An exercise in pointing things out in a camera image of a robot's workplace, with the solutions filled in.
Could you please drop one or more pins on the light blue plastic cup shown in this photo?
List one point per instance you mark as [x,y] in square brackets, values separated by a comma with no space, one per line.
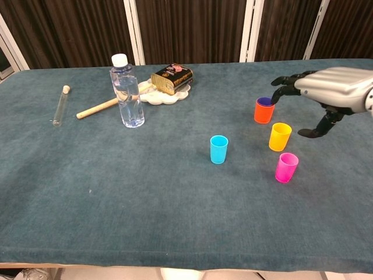
[218,151]

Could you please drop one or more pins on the pink plastic cup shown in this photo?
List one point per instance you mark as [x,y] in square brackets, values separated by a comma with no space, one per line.
[285,172]

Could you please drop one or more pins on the glass test tube with stopper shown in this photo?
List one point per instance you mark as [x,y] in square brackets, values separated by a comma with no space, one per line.
[60,108]

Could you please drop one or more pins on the black and gold tin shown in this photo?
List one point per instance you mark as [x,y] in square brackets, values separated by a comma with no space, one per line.
[175,78]

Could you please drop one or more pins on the yellow plastic cup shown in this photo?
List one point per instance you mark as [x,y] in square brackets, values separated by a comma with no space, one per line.
[279,140]

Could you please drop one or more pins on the wooden stick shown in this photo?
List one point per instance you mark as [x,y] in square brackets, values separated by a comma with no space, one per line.
[96,109]

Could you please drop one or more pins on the white flower-shaped palette dish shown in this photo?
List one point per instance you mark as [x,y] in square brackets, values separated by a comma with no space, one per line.
[163,98]

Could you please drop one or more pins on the clear plastic water bottle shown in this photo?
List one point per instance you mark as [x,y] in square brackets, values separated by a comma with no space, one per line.
[128,96]

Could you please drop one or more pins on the orange plastic cup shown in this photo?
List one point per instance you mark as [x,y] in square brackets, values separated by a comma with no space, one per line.
[263,115]

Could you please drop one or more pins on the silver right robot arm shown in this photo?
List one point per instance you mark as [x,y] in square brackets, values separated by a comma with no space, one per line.
[370,102]

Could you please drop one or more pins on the dark brown ribbed panel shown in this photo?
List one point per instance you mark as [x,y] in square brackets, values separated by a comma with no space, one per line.
[285,29]
[349,29]
[73,32]
[192,29]

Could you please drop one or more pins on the dark blue plastic cup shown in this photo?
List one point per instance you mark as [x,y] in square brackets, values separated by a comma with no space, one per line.
[263,101]

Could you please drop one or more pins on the blue-grey tablecloth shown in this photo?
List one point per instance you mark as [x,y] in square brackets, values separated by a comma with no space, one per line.
[145,189]

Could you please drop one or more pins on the white partition frame post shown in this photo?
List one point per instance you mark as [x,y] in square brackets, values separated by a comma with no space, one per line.
[134,32]
[14,48]
[250,32]
[316,32]

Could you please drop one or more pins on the black and silver right hand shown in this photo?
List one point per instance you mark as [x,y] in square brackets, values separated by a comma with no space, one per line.
[335,84]

